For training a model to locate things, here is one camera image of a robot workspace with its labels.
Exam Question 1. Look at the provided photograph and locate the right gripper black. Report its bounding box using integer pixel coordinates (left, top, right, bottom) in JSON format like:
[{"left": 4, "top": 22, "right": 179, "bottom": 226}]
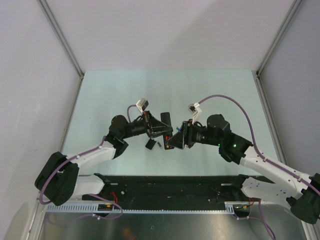
[{"left": 165, "top": 119, "right": 221, "bottom": 150}]

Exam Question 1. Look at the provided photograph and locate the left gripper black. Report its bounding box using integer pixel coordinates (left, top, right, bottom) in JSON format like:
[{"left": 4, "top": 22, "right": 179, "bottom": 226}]
[{"left": 121, "top": 111, "right": 173, "bottom": 140}]

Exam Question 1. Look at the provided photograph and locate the black remote control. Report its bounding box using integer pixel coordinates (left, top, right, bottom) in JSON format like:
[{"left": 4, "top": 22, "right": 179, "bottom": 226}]
[{"left": 160, "top": 112, "right": 174, "bottom": 150}]

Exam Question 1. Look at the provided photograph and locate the black battery cover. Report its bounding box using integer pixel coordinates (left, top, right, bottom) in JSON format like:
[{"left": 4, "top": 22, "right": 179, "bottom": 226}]
[{"left": 145, "top": 139, "right": 157, "bottom": 150}]

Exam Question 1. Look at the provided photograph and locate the red battery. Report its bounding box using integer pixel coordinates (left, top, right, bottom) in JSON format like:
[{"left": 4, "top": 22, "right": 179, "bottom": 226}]
[{"left": 165, "top": 135, "right": 171, "bottom": 150}]

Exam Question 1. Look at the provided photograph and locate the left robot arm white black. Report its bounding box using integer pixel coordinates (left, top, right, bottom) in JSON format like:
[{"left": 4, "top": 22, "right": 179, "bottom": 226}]
[{"left": 34, "top": 111, "right": 173, "bottom": 206}]

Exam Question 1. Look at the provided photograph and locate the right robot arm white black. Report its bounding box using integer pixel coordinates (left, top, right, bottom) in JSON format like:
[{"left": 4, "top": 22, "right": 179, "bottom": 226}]
[{"left": 164, "top": 114, "right": 320, "bottom": 225}]

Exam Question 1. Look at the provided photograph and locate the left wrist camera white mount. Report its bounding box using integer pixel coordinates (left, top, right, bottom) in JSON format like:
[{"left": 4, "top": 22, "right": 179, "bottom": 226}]
[{"left": 135, "top": 98, "right": 149, "bottom": 113}]

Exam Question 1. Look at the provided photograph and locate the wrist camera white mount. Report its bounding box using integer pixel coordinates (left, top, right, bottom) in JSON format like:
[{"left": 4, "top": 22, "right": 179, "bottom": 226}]
[
  {"left": 187, "top": 102, "right": 203, "bottom": 124},
  {"left": 135, "top": 98, "right": 149, "bottom": 113}
]

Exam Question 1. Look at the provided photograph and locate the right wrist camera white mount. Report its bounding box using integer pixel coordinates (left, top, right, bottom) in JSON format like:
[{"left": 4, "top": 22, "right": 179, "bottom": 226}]
[{"left": 187, "top": 102, "right": 203, "bottom": 124}]

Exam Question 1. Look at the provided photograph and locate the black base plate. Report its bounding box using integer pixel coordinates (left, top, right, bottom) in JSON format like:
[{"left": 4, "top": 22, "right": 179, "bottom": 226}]
[{"left": 98, "top": 174, "right": 258, "bottom": 210}]

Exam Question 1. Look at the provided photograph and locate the grey slotted cable duct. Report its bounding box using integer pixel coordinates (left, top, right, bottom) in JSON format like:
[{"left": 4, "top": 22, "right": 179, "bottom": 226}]
[{"left": 45, "top": 203, "right": 250, "bottom": 214}]

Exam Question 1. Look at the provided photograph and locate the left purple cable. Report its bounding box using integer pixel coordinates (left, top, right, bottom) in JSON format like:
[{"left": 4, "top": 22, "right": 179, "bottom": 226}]
[{"left": 38, "top": 104, "right": 140, "bottom": 226}]

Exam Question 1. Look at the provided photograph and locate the left aluminium frame post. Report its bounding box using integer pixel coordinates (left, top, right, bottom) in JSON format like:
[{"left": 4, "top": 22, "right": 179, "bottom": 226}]
[{"left": 37, "top": 0, "right": 84, "bottom": 79}]

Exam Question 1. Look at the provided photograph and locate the aluminium frame post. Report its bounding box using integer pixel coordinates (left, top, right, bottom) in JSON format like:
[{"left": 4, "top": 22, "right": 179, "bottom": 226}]
[
  {"left": 255, "top": 0, "right": 305, "bottom": 76},
  {"left": 37, "top": 0, "right": 84, "bottom": 79}
]

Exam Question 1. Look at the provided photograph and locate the right aluminium frame post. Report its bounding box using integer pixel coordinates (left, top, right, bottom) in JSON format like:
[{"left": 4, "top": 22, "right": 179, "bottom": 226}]
[{"left": 255, "top": 0, "right": 305, "bottom": 76}]

